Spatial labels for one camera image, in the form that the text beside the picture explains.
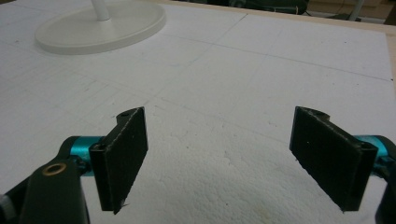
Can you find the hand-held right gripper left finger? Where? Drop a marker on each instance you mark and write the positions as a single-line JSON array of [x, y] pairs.
[[120, 161]]

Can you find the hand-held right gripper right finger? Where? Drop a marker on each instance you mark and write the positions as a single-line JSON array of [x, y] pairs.
[[333, 161]]

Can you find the white round lamp stand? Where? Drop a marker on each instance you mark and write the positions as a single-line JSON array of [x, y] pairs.
[[99, 26]]

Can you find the metal stand leg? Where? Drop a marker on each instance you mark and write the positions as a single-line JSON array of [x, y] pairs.
[[356, 10]]

